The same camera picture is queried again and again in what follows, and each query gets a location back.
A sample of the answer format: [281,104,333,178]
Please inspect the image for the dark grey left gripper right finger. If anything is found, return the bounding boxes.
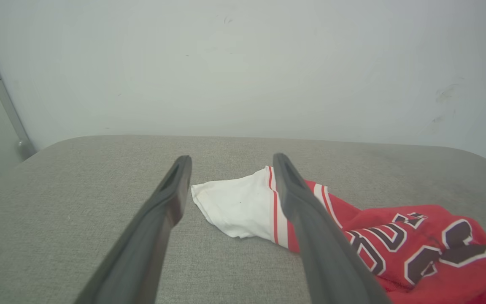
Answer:
[273,153,392,304]

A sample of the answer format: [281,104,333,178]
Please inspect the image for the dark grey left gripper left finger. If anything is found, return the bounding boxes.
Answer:
[74,155,192,304]

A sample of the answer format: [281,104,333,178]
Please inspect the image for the red Bulls 23 jersey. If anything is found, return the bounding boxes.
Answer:
[191,166,486,304]

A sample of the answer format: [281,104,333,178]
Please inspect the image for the grey metal frame bar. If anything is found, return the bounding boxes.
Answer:
[0,13,38,160]

